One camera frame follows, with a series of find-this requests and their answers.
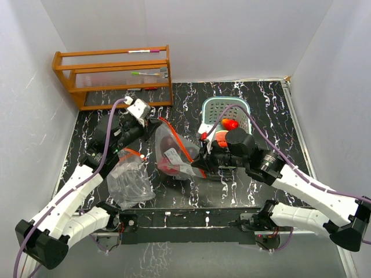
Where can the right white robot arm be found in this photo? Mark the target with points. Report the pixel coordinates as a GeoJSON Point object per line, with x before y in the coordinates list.
{"type": "Point", "coordinates": [343, 219]}

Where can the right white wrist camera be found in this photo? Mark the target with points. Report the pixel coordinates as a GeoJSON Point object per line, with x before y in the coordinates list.
{"type": "Point", "coordinates": [206, 133]}

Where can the white pink marker pen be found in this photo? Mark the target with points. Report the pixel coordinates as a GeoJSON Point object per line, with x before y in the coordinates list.
{"type": "Point", "coordinates": [144, 51]}

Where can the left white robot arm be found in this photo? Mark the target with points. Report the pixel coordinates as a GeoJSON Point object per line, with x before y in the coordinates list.
{"type": "Point", "coordinates": [48, 236]}

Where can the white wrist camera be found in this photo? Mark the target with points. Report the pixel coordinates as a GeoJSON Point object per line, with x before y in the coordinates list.
{"type": "Point", "coordinates": [206, 133]}
{"type": "Point", "coordinates": [139, 109]}

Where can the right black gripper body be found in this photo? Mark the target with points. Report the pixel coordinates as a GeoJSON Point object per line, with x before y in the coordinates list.
{"type": "Point", "coordinates": [217, 157]}

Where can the green yellow marker pen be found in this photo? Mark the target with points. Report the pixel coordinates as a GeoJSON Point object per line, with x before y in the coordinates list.
{"type": "Point", "coordinates": [145, 73]}

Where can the light blue plastic basket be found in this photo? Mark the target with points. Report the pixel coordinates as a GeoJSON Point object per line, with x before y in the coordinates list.
{"type": "Point", "coordinates": [215, 109]}

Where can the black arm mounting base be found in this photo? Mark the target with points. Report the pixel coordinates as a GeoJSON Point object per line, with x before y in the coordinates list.
{"type": "Point", "coordinates": [193, 225]}

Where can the dark purple mangosteen toy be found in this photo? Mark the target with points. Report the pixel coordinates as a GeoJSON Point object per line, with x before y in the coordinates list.
{"type": "Point", "coordinates": [167, 142]}

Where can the red green dragon fruit toy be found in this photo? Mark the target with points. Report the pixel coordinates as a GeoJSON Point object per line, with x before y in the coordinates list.
{"type": "Point", "coordinates": [165, 166]}

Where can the clear orange zip top bag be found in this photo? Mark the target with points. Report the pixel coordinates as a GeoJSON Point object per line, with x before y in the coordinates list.
{"type": "Point", "coordinates": [183, 155]}

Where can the red orange pepper toy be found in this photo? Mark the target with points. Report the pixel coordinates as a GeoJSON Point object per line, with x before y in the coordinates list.
{"type": "Point", "coordinates": [229, 124]}

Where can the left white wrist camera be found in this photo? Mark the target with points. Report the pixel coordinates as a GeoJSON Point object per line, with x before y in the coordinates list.
{"type": "Point", "coordinates": [139, 109]}

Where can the orange wooden shelf rack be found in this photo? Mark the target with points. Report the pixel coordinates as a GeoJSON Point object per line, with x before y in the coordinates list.
{"type": "Point", "coordinates": [86, 72]}

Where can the watermelon slice toy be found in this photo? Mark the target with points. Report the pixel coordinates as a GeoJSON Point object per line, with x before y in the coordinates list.
{"type": "Point", "coordinates": [220, 137]}

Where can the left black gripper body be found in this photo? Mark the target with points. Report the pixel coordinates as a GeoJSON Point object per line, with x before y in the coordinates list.
{"type": "Point", "coordinates": [131, 131]}

